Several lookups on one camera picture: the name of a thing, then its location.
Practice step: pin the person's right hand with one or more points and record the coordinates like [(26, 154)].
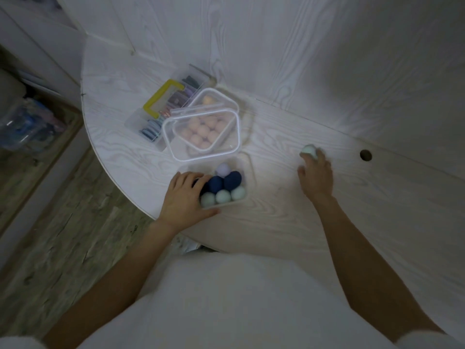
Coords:
[(319, 179)]

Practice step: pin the person's left hand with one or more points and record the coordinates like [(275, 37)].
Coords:
[(181, 203)]

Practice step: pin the person's right thumb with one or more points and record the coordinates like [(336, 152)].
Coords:
[(302, 174)]

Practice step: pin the person's left thumb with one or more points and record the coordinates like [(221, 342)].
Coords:
[(209, 213)]

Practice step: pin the mint green makeup sponge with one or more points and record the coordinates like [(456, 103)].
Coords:
[(238, 193), (222, 197), (308, 150), (208, 200)]

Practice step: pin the small clear plastic box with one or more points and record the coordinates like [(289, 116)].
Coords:
[(232, 205)]

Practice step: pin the person's left forearm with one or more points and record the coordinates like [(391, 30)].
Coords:
[(120, 276)]

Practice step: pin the person's right forearm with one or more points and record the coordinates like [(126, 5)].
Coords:
[(367, 265)]

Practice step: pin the navy blue makeup sponge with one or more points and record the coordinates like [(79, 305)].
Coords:
[(215, 185), (233, 180)]

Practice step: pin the lavender makeup sponge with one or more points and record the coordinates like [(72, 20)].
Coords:
[(222, 170)]

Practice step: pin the clear box with hinged lid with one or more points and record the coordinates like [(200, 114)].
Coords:
[(203, 153)]

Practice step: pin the person's white shirt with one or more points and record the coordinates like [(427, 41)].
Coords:
[(236, 305)]

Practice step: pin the clear organizer case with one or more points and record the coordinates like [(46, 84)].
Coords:
[(140, 123)]

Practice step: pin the clear storage bin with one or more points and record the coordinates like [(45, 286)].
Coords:
[(29, 123)]

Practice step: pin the white shelf unit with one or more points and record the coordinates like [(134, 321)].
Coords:
[(32, 50)]

